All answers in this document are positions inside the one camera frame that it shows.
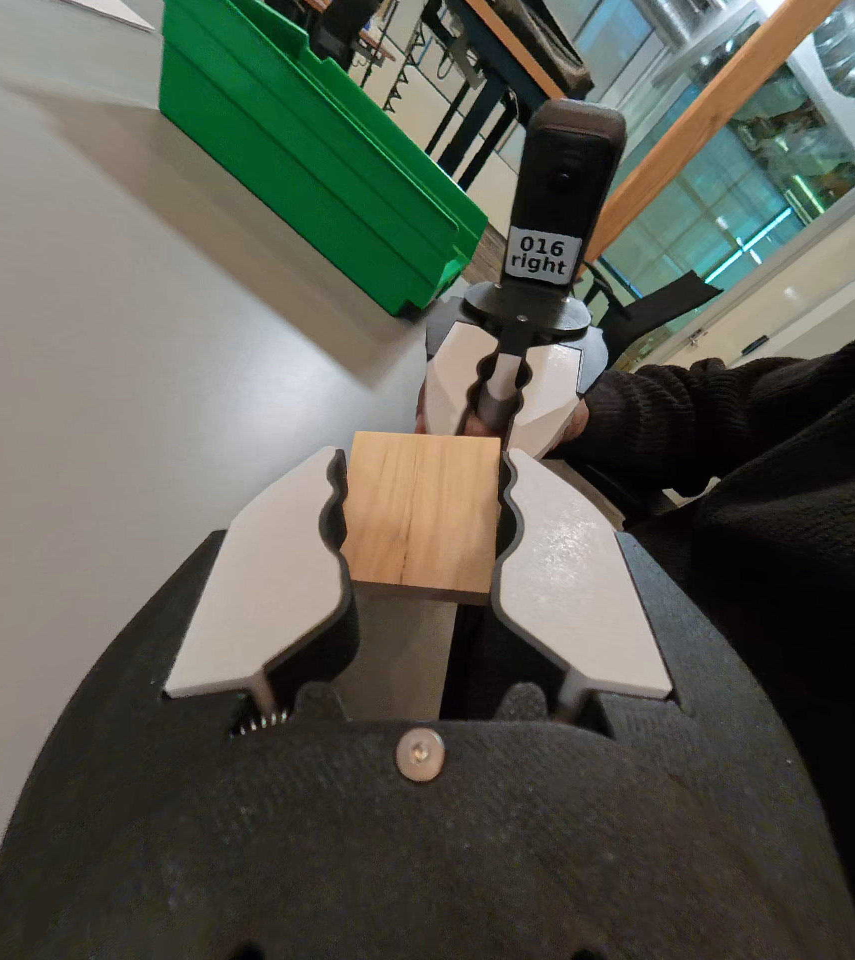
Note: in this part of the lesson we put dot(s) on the person's right forearm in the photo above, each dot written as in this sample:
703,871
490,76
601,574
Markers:
667,420

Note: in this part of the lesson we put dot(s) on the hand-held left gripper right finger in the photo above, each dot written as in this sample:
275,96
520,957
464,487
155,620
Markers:
577,600

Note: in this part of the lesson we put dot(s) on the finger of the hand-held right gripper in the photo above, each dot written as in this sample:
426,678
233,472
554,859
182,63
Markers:
450,382
555,390

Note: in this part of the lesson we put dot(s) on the wooden table with black legs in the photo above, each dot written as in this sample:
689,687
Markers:
525,52

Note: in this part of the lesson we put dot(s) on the person's right hand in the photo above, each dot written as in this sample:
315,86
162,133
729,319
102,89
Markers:
574,424

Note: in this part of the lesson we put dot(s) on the black plastic object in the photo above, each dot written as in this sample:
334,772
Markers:
341,37

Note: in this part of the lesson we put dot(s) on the grey desk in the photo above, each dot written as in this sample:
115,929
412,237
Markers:
60,375

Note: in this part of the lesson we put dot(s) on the white flat sheet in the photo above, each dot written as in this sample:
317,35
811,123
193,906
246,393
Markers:
112,11

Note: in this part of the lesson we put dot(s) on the green plastic bin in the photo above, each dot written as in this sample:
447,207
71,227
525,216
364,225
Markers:
285,135

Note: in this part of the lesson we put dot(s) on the natural wooden block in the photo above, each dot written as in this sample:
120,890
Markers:
420,517

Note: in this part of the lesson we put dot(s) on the wooden beam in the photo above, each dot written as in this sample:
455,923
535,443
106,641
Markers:
697,120

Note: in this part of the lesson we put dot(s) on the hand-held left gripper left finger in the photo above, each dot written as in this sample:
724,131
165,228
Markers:
270,592

